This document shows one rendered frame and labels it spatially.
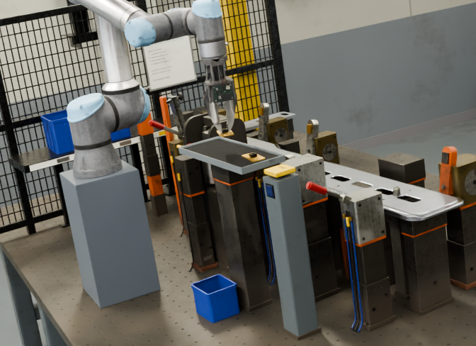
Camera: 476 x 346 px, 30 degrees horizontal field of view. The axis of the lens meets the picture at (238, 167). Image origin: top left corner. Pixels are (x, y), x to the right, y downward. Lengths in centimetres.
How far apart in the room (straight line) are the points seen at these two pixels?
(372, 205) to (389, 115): 446
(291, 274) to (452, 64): 486
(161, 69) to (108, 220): 117
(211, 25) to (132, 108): 51
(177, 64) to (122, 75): 103
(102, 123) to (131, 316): 58
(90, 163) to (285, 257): 72
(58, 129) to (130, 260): 81
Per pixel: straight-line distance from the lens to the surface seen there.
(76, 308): 282
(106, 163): 269
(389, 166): 266
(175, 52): 374
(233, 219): 247
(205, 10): 234
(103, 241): 271
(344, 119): 650
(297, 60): 625
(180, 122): 314
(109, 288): 276
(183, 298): 273
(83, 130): 267
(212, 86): 236
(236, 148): 250
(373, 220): 228
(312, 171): 246
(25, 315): 413
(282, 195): 222
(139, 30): 232
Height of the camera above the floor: 178
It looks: 16 degrees down
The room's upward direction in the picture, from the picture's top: 9 degrees counter-clockwise
